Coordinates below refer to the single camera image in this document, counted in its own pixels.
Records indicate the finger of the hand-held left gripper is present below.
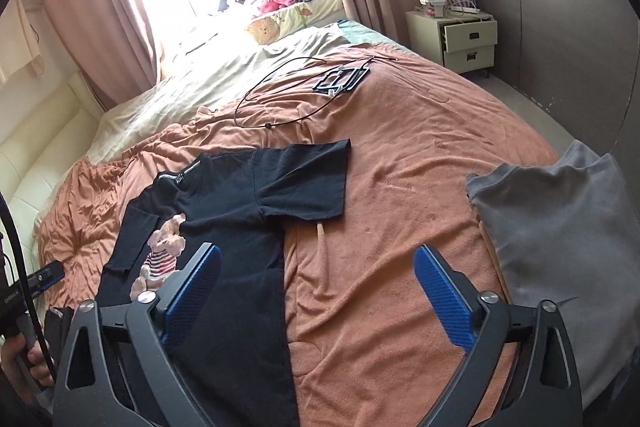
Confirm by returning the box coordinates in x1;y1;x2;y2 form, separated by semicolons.
22;261;66;295

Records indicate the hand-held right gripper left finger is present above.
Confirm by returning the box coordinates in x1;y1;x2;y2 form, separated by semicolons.
52;243;223;427

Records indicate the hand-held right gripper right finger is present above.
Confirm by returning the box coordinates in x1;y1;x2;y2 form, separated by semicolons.
412;243;583;427

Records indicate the black bear print t-shirt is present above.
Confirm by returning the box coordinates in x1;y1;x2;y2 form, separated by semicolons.
95;138;352;427

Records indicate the person's left hand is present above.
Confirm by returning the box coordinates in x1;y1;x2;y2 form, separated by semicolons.
0;337;56;408

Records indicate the cream leather headboard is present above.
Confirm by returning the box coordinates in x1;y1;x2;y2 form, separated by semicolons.
0;74;106;258

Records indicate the grey folded garment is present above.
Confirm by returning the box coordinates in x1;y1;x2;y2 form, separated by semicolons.
465;139;640;413

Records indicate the brown blanket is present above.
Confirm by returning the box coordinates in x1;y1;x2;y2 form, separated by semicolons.
32;19;561;427

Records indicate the cream bed sheet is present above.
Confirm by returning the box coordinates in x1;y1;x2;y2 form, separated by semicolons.
87;24;351;158

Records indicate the cream hanging cloth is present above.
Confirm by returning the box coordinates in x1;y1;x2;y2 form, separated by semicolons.
0;0;43;82

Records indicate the cream nightstand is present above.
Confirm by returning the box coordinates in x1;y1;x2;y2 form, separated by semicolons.
405;9;499;75

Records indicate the white power strip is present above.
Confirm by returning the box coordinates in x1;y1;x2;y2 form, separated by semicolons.
450;4;493;18

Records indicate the yellow bear print bedding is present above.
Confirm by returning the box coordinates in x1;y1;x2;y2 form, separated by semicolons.
245;0;348;45

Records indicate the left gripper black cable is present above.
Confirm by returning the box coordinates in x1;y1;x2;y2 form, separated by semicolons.
0;189;58;383

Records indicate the thin black cable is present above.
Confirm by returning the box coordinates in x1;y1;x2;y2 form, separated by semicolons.
235;54;398;130

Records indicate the black frame holder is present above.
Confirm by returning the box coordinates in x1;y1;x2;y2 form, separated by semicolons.
315;63;371;98

